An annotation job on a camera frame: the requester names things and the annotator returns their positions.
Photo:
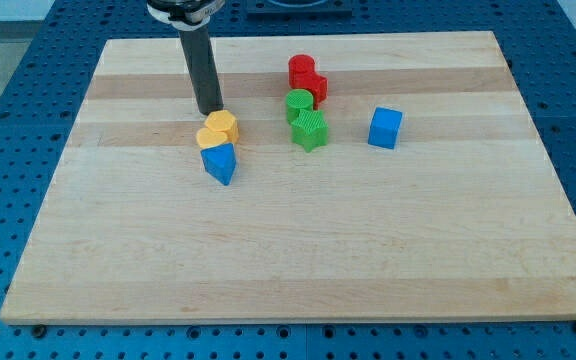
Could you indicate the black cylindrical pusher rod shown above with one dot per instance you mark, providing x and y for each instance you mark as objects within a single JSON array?
[{"x": 199, "y": 57}]

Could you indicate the yellow heart block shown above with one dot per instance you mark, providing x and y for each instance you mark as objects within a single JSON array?
[{"x": 207, "y": 138}]

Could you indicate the yellow hexagon block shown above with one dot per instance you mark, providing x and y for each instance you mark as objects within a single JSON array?
[{"x": 222, "y": 125}]

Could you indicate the blue triangle block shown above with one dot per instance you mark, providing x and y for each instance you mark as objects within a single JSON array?
[{"x": 220, "y": 162}]

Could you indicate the red hexagon block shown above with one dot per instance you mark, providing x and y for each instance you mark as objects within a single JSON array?
[{"x": 316, "y": 84}]

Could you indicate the red cylinder block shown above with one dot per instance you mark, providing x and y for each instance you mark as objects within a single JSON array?
[{"x": 300, "y": 65}]

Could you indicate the green cylinder block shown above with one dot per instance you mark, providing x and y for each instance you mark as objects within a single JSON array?
[{"x": 297, "y": 100}]

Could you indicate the green star block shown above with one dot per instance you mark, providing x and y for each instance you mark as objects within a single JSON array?
[{"x": 310, "y": 130}]

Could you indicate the blue cube block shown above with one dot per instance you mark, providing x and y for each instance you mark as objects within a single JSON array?
[{"x": 384, "y": 127}]

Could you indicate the wooden board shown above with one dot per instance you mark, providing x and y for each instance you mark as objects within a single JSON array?
[{"x": 464, "y": 220}]

